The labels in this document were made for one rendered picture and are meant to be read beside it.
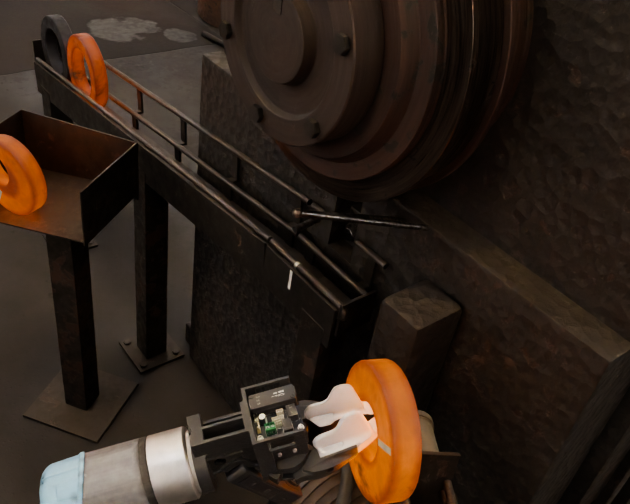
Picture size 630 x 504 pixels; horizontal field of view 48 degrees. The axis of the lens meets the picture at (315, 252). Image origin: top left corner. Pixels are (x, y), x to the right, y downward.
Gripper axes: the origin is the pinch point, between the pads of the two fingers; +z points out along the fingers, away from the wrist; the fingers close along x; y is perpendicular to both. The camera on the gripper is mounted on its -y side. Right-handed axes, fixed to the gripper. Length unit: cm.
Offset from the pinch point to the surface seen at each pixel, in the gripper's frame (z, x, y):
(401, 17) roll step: 13.1, 27.6, 31.6
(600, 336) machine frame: 30.7, 6.4, -5.5
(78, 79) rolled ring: -39, 130, -15
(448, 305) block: 16.5, 21.0, -9.4
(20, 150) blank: -44, 75, 0
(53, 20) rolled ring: -41, 141, -3
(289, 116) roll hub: 0.3, 36.3, 17.4
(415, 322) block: 10.5, 18.3, -7.8
